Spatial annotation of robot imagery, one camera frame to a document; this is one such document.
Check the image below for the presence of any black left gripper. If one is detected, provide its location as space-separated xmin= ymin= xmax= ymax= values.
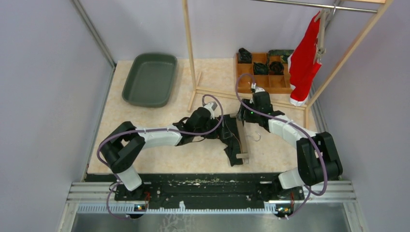
xmin=194 ymin=115 xmax=232 ymax=139

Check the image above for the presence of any black striped garment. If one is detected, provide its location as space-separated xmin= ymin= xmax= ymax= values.
xmin=204 ymin=114 xmax=244 ymax=166

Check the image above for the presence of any beige clip hanger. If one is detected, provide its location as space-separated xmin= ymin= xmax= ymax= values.
xmin=313 ymin=3 xmax=336 ymax=64
xmin=230 ymin=114 xmax=261 ymax=165

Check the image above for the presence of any red underwear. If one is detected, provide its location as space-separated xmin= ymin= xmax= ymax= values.
xmin=288 ymin=16 xmax=322 ymax=106

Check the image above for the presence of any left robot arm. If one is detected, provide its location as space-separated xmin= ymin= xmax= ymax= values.
xmin=97 ymin=106 xmax=224 ymax=200

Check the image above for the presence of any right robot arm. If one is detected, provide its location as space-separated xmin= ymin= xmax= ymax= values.
xmin=237 ymin=92 xmax=343 ymax=199

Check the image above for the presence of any wooden compartment tray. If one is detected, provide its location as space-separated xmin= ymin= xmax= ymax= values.
xmin=234 ymin=52 xmax=292 ymax=94

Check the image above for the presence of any dark folded sock middle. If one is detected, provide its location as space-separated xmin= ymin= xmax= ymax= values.
xmin=253 ymin=62 xmax=269 ymax=75

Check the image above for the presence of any dark rolled sock right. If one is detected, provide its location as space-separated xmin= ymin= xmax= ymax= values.
xmin=269 ymin=61 xmax=284 ymax=75

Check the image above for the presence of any dark folded sock top-left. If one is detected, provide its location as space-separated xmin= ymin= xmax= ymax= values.
xmin=237 ymin=48 xmax=252 ymax=64

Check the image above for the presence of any grey plastic bin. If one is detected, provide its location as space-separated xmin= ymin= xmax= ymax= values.
xmin=122 ymin=53 xmax=177 ymax=108

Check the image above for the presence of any camouflage folded cloth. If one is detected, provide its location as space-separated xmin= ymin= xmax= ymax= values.
xmin=267 ymin=49 xmax=294 ymax=64

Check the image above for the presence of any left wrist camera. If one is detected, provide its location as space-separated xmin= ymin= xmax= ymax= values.
xmin=203 ymin=101 xmax=218 ymax=119

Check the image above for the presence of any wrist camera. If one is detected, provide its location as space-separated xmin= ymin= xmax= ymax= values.
xmin=251 ymin=83 xmax=265 ymax=94
xmin=203 ymin=101 xmax=218 ymax=119

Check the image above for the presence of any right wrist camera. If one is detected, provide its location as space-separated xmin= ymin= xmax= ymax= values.
xmin=251 ymin=83 xmax=265 ymax=94

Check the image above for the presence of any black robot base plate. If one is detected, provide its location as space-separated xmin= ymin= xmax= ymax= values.
xmin=84 ymin=173 xmax=305 ymax=211

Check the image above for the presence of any wooden clothes rack frame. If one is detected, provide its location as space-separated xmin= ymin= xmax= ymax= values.
xmin=182 ymin=0 xmax=395 ymax=129

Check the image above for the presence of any aluminium front rail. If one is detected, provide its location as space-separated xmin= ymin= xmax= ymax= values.
xmin=66 ymin=181 xmax=356 ymax=215

